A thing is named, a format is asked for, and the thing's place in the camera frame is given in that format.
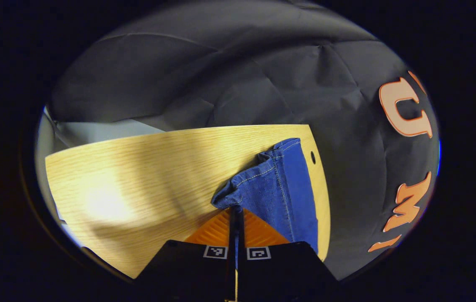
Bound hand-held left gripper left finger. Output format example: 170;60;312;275
135;206;238;302

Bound blue denim jeans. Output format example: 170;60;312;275
211;138;319;269

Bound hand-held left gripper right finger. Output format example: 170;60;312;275
236;206;340;302

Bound black backdrop cloth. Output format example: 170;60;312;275
48;0;441;281

